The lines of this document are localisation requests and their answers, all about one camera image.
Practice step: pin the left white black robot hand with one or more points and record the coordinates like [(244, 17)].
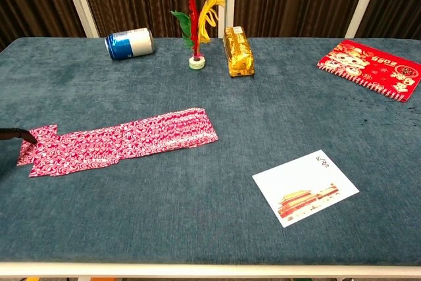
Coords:
[(16, 133)]

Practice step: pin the single pink white playing card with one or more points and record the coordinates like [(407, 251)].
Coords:
[(44, 133)]

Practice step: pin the pink white playing card row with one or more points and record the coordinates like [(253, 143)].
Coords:
[(148, 136)]

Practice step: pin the gold foil package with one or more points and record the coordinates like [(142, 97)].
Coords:
[(239, 52)]

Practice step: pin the blue white drink can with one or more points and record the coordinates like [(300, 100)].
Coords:
[(130, 44)]

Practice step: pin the feather shuttlecock with white base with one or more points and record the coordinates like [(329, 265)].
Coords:
[(196, 62)]

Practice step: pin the blue felt table mat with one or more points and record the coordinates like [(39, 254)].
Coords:
[(210, 221)]

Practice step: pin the white postcard with red palace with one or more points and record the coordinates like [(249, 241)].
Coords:
[(306, 189)]

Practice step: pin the red spiral-bound calendar notebook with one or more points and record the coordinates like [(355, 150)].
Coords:
[(375, 67)]

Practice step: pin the white partition frame post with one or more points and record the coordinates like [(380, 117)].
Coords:
[(363, 1), (79, 1), (227, 14)]

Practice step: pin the white table frame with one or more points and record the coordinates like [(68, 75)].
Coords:
[(210, 270)]

